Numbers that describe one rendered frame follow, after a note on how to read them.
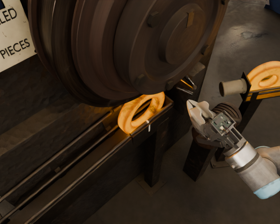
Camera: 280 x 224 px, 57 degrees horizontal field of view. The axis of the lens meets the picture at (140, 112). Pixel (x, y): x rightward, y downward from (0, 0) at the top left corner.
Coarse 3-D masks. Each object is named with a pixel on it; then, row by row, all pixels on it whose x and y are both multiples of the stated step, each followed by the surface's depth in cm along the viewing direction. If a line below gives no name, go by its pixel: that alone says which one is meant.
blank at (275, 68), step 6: (258, 66) 96; (264, 66) 94; (270, 66) 93; (276, 66) 93; (252, 72) 97; (258, 72) 95; (264, 72) 94; (270, 72) 95; (276, 72) 95; (252, 78) 96; (258, 78) 97; (270, 78) 102; (276, 78) 99; (252, 84) 99; (258, 84) 100; (264, 84) 102; (270, 84) 101; (276, 84) 101
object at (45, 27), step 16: (48, 0) 39; (64, 0) 38; (48, 16) 40; (64, 16) 39; (48, 32) 40; (64, 32) 41; (48, 48) 45; (64, 48) 43; (64, 64) 45; (64, 80) 48; (80, 80) 51; (80, 96) 54; (96, 96) 58
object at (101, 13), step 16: (80, 0) 38; (96, 0) 39; (112, 0) 39; (80, 16) 39; (96, 16) 41; (112, 16) 41; (80, 32) 41; (96, 32) 42; (112, 32) 43; (80, 48) 43; (96, 48) 44; (112, 48) 46; (80, 64) 46; (96, 64) 47; (112, 64) 48; (96, 80) 51; (112, 80) 52; (112, 96) 59; (128, 96) 64
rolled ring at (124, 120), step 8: (144, 96) 77; (152, 96) 81; (160, 96) 85; (128, 104) 77; (136, 104) 77; (152, 104) 90; (160, 104) 89; (120, 112) 79; (128, 112) 77; (144, 112) 91; (152, 112) 90; (120, 120) 80; (128, 120) 80; (136, 120) 90; (144, 120) 90; (128, 128) 83
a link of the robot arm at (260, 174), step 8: (256, 160) 76; (264, 160) 78; (240, 168) 78; (248, 168) 76; (256, 168) 76; (264, 168) 76; (272, 168) 78; (240, 176) 80; (248, 176) 77; (256, 176) 76; (264, 176) 75; (272, 176) 76; (248, 184) 78; (256, 184) 76; (264, 184) 75; (272, 184) 75; (256, 192) 78; (264, 192) 76; (272, 192) 75
